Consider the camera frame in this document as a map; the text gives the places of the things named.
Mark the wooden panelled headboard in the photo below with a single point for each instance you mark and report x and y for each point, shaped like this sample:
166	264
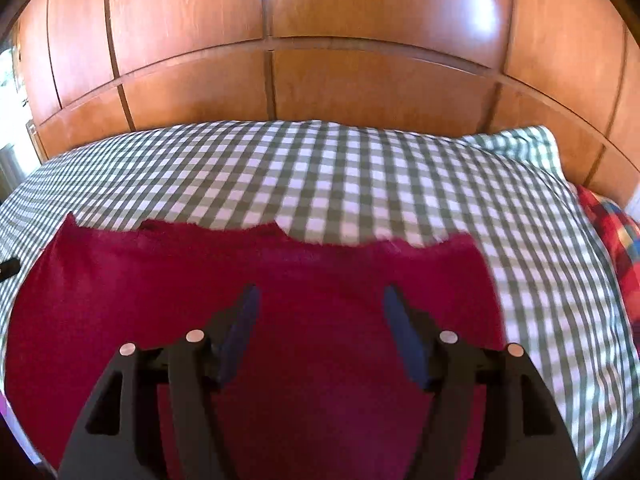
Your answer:
95	68

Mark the crimson red cloth garment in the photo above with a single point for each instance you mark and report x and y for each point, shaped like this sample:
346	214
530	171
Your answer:
321	392

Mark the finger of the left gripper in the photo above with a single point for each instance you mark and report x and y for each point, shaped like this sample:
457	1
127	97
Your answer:
9	268

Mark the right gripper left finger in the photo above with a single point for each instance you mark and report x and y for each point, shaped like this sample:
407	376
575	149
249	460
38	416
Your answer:
117	434

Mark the green checkered pillow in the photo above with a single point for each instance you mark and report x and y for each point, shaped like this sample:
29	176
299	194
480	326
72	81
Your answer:
533	145

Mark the green white checkered bedsheet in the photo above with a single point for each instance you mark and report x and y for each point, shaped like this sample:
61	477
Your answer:
324	182

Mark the red plaid blanket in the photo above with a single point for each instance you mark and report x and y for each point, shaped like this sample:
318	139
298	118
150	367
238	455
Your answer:
620	236

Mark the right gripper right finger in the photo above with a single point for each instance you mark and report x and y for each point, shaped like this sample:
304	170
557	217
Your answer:
523	435

